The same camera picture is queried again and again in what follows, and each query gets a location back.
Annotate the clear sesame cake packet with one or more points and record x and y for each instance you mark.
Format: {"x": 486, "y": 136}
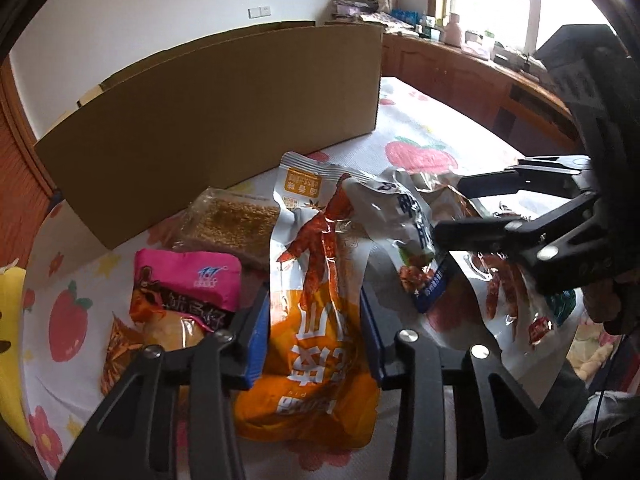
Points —
{"x": 235, "y": 220}

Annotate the white sausage snack packet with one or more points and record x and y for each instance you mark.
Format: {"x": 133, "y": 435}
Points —
{"x": 500, "y": 305}

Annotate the person's right hand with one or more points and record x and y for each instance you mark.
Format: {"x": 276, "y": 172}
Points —
{"x": 600, "y": 305}

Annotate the brown cardboard box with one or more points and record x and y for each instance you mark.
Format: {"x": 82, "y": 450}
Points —
{"x": 210, "y": 125}

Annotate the fruit and flower printed bedsheet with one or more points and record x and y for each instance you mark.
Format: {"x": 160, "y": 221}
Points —
{"x": 425, "y": 125}

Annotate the silver blue snack packet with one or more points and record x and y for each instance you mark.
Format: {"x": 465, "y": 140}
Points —
{"x": 390, "y": 210}

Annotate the pink snack packet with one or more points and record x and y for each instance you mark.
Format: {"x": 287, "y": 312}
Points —
{"x": 185, "y": 275}

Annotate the yellow plush toy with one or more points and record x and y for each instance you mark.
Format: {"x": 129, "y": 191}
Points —
{"x": 12, "y": 360}

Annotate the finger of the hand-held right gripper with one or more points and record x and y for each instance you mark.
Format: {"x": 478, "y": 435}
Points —
{"x": 470, "y": 235}
{"x": 500, "y": 180}

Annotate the white light switch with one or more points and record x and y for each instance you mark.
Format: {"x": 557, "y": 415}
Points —
{"x": 259, "y": 11}

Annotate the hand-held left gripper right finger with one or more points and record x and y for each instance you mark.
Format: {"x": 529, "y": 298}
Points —
{"x": 373, "y": 332}

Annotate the patterned cloth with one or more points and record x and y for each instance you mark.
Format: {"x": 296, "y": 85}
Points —
{"x": 592, "y": 360}

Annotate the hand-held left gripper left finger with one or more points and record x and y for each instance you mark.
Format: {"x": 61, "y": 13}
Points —
{"x": 257, "y": 332}

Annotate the pile of papers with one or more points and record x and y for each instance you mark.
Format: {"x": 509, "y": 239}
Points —
{"x": 357, "y": 10}

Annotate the orange white snack packet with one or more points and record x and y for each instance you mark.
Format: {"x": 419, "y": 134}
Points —
{"x": 320, "y": 240}

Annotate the wooden wardrobe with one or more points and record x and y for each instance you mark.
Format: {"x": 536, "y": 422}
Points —
{"x": 20, "y": 160}

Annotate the wooden window cabinet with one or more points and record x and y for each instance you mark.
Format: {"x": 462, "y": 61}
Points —
{"x": 450, "y": 75}

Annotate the pink bottle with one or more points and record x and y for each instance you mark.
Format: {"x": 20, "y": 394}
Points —
{"x": 454, "y": 30}

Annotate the grey garment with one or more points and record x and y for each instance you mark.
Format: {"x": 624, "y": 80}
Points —
{"x": 602, "y": 425}

